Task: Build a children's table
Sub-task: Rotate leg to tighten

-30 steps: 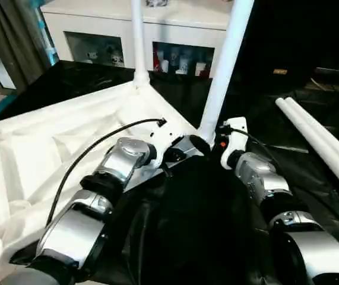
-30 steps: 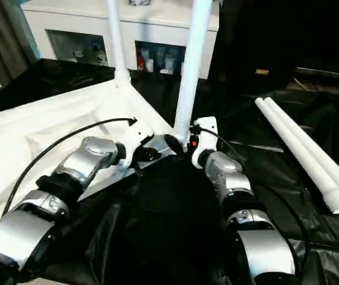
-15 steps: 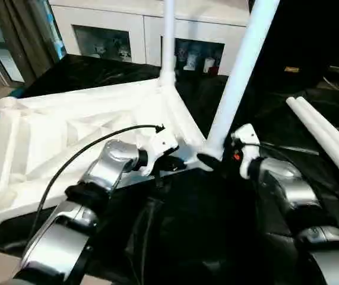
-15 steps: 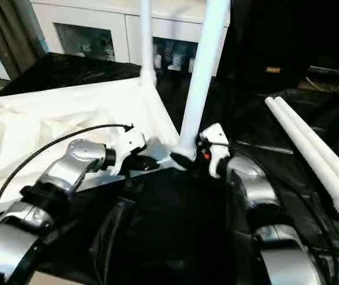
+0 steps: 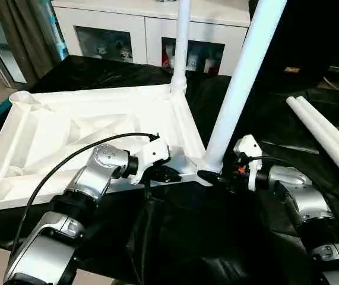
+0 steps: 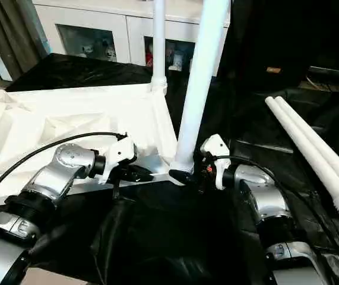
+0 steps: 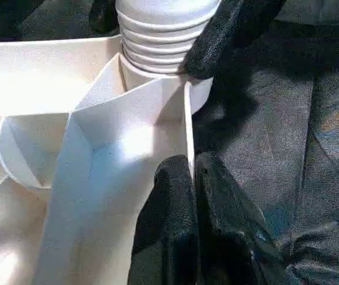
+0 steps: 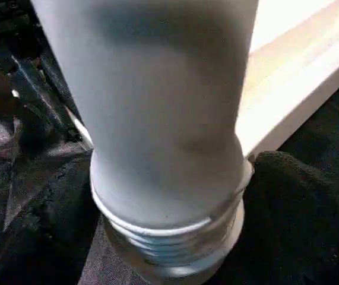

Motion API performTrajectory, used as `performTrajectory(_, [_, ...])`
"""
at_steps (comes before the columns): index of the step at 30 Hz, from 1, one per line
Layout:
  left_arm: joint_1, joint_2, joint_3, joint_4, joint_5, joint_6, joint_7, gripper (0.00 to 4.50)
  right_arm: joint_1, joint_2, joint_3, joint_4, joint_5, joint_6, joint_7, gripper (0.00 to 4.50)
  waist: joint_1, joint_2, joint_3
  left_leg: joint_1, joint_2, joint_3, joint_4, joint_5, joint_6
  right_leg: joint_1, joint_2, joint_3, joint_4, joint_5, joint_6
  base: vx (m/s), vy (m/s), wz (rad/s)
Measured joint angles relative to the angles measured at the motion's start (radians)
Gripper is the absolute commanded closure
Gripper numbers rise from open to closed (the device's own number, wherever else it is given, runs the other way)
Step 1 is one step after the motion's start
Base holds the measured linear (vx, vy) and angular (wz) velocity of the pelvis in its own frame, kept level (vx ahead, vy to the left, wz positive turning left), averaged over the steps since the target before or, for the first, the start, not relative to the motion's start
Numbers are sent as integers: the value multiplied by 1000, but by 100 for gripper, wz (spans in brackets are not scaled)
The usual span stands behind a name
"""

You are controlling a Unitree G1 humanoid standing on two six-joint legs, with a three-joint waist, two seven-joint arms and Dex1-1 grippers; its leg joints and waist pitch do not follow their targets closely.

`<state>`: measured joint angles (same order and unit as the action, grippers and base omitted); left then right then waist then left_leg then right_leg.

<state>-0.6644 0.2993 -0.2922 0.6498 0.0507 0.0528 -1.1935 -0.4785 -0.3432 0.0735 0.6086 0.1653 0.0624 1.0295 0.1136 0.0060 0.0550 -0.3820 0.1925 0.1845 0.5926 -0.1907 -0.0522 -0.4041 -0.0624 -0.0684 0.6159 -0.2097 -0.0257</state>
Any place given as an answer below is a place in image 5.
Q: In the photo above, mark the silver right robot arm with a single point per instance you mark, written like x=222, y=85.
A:
x=305, y=196

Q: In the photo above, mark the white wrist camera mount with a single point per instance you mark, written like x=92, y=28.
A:
x=154, y=154
x=247, y=145

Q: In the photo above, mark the light blue plastic rack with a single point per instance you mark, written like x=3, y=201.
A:
x=58, y=32

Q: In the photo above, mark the grey-brown curtain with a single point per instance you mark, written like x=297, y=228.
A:
x=23, y=38

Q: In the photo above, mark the black mat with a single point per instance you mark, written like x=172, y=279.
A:
x=202, y=231

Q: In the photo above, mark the white plastic table leg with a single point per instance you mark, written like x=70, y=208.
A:
x=182, y=38
x=246, y=74
x=332, y=127
x=323, y=139

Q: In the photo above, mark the red bottle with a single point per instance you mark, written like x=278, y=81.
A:
x=167, y=56

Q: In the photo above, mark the white plastic table top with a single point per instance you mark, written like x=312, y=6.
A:
x=68, y=124

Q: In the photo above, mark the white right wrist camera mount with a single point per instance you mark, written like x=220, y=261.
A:
x=247, y=145

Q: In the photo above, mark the white glass-door cabinet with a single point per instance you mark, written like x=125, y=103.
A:
x=112, y=15

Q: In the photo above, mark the black speaker with gold label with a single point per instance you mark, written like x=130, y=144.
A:
x=320, y=32

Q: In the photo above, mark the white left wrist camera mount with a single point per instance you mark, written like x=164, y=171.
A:
x=154, y=154

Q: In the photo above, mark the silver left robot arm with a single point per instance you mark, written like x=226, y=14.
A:
x=89, y=184

